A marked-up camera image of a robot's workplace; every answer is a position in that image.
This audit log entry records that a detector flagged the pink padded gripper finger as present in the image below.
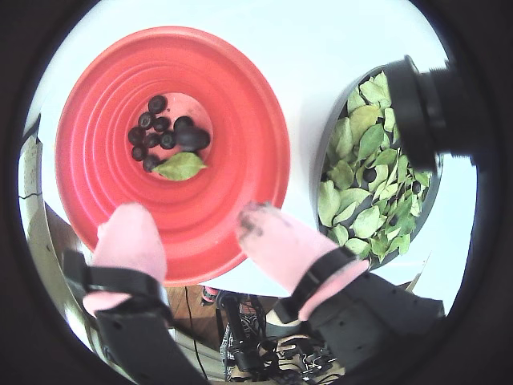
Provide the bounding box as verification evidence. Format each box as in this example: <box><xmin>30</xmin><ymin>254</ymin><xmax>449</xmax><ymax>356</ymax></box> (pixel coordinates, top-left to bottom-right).
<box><xmin>62</xmin><ymin>201</ymin><xmax>210</xmax><ymax>385</ymax></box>
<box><xmin>235</xmin><ymin>202</ymin><xmax>446</xmax><ymax>374</ymax></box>

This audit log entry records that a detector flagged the small green leaf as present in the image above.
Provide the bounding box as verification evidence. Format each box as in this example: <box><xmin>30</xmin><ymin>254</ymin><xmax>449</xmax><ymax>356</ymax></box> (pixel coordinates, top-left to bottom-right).
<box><xmin>151</xmin><ymin>151</ymin><xmax>208</xmax><ymax>182</ymax></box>

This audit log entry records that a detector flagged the heap of green leaves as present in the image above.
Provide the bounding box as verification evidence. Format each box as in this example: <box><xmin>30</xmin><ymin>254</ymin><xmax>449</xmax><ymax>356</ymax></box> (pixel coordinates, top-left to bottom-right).
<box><xmin>318</xmin><ymin>71</ymin><xmax>434</xmax><ymax>264</ymax></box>

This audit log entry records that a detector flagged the dark grey round bowl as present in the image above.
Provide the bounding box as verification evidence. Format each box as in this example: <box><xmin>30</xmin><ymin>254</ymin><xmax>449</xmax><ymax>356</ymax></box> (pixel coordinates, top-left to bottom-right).
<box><xmin>310</xmin><ymin>66</ymin><xmax>444</xmax><ymax>270</ymax></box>

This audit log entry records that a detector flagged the red ribbed plastic cup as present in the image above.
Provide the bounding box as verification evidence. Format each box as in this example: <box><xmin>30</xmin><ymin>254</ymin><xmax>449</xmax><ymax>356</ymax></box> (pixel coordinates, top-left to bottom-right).
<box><xmin>55</xmin><ymin>26</ymin><xmax>292</xmax><ymax>288</ymax></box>

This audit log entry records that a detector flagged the white perforated box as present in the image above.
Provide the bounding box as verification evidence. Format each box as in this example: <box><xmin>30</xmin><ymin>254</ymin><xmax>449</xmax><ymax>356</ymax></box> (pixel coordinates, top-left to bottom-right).
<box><xmin>18</xmin><ymin>132</ymin><xmax>46</xmax><ymax>209</ymax></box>

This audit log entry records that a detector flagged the dark green long leaf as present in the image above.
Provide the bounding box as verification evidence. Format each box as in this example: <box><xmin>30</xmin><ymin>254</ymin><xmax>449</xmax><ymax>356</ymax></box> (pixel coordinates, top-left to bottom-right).
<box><xmin>357</xmin><ymin>123</ymin><xmax>386</xmax><ymax>161</ymax></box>

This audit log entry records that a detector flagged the olive yellowish large leaf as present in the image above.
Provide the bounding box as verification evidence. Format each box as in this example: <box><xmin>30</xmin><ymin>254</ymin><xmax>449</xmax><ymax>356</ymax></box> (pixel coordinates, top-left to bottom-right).
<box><xmin>348</xmin><ymin>104</ymin><xmax>382</xmax><ymax>140</ymax></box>

